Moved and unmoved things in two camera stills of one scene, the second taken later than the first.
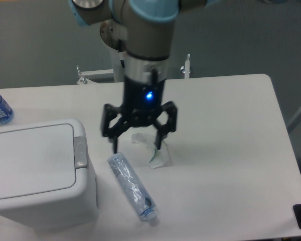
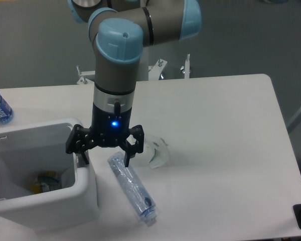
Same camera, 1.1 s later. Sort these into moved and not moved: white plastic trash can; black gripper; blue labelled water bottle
Moved: black gripper
Not moved: white plastic trash can; blue labelled water bottle
